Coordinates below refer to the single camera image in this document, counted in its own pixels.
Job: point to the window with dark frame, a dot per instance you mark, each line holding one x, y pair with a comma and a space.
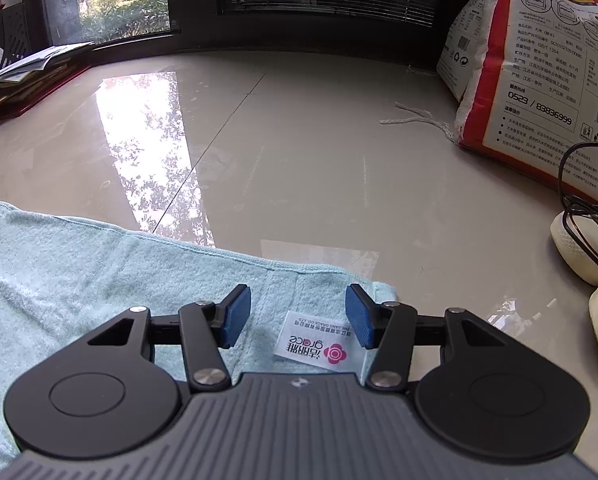
119, 5

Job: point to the stack of books and papers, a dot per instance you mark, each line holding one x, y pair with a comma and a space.
29, 80

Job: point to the red and white rice bag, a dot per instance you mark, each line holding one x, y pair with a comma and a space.
539, 85

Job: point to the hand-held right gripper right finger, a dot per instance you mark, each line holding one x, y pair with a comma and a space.
359, 317

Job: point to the black perforated panel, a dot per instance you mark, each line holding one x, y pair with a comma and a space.
9, 30

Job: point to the light blue towel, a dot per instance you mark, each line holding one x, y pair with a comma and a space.
79, 280

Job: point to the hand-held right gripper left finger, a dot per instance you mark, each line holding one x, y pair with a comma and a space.
231, 317

